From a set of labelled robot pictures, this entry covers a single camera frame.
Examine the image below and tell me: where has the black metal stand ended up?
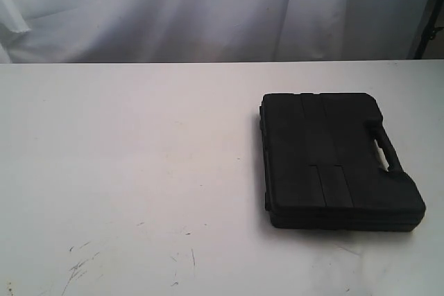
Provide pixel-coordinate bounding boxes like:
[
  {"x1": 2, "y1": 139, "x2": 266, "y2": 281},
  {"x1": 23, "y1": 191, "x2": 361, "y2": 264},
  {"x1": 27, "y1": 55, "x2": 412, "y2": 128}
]
[{"x1": 413, "y1": 0, "x2": 443, "y2": 60}]

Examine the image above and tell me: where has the white backdrop curtain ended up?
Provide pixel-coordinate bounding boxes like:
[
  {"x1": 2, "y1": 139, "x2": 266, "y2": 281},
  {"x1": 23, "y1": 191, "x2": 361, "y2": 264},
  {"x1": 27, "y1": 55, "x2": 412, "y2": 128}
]
[{"x1": 1, "y1": 0, "x2": 427, "y2": 63}]

